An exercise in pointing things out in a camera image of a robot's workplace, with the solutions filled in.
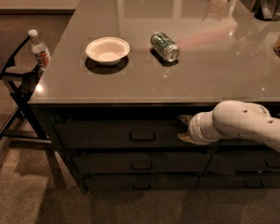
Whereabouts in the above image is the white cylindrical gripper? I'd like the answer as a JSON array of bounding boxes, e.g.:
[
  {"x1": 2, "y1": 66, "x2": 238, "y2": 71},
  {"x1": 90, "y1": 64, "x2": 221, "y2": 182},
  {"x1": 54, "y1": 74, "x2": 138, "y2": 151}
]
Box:
[{"x1": 177, "y1": 111, "x2": 222, "y2": 145}]

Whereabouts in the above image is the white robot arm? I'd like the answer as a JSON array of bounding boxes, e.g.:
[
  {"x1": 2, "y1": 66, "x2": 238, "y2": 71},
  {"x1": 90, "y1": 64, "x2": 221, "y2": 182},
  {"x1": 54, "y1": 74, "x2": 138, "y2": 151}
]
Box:
[{"x1": 177, "y1": 100, "x2": 280, "y2": 153}]

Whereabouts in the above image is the dark top left drawer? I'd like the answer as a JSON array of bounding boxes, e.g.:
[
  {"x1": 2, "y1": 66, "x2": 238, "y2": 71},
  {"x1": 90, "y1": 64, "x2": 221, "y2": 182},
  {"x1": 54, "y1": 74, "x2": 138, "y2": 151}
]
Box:
[{"x1": 54, "y1": 119, "x2": 222, "y2": 149}]

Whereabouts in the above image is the dark drawer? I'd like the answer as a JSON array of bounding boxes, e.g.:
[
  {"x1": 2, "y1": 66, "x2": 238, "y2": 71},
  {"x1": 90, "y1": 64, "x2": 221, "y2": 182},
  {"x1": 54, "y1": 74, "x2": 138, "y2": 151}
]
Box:
[
  {"x1": 73, "y1": 152, "x2": 211, "y2": 174},
  {"x1": 206, "y1": 150, "x2": 280, "y2": 173},
  {"x1": 84, "y1": 175, "x2": 199, "y2": 191},
  {"x1": 54, "y1": 119, "x2": 222, "y2": 149},
  {"x1": 197, "y1": 174, "x2": 280, "y2": 189},
  {"x1": 220, "y1": 138, "x2": 262, "y2": 147}
]

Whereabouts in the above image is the dark top right drawer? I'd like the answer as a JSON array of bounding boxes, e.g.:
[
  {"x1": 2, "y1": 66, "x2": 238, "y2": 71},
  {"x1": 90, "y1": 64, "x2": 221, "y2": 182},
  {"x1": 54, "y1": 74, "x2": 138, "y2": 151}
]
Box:
[{"x1": 220, "y1": 138, "x2": 262, "y2": 147}]

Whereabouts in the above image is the dark bottom right drawer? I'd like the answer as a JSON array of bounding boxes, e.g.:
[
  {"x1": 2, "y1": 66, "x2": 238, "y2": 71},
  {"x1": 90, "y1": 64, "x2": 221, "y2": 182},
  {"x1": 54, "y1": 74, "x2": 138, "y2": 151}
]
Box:
[{"x1": 197, "y1": 174, "x2": 280, "y2": 189}]

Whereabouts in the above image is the dark middle right drawer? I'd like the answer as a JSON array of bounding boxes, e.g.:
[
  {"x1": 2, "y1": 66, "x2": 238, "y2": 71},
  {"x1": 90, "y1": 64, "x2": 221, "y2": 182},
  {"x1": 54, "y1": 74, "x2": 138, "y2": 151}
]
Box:
[{"x1": 206, "y1": 150, "x2": 280, "y2": 173}]

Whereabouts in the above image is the dark middle left drawer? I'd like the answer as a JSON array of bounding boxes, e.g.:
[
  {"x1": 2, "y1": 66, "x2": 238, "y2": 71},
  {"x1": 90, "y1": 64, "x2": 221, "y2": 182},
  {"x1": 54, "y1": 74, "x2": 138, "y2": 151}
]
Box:
[{"x1": 73, "y1": 152, "x2": 211, "y2": 174}]

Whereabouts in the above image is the dark bottom left drawer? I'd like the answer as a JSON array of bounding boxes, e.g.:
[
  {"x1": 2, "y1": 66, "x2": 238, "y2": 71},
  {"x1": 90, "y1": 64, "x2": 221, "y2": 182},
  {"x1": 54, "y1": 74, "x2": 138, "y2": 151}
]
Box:
[{"x1": 84, "y1": 175, "x2": 199, "y2": 191}]

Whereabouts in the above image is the green soda can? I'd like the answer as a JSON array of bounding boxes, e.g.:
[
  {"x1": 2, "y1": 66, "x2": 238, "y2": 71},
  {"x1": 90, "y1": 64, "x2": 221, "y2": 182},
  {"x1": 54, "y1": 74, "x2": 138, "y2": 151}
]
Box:
[{"x1": 150, "y1": 32, "x2": 180, "y2": 63}]

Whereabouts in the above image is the white paper bowl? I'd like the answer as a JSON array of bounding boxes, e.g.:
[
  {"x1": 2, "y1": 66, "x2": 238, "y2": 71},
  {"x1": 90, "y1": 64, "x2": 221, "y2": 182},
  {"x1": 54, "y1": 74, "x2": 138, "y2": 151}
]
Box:
[{"x1": 85, "y1": 37, "x2": 130, "y2": 65}]

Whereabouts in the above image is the black metal chair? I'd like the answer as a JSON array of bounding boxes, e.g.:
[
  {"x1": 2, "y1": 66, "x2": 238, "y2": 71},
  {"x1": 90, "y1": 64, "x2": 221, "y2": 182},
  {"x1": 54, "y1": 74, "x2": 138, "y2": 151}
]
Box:
[{"x1": 0, "y1": 31, "x2": 49, "y2": 141}]

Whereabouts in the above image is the clear plastic water bottle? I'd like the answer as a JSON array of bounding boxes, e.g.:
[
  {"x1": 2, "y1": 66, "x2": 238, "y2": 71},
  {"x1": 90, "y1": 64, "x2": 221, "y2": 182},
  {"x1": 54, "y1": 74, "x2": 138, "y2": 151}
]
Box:
[{"x1": 28, "y1": 30, "x2": 50, "y2": 68}]

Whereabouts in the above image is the dark cabinet frame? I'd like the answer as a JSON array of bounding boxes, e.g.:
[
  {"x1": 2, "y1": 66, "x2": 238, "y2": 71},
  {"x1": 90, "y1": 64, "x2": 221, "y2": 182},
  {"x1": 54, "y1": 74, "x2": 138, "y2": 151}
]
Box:
[{"x1": 33, "y1": 104, "x2": 280, "y2": 191}]

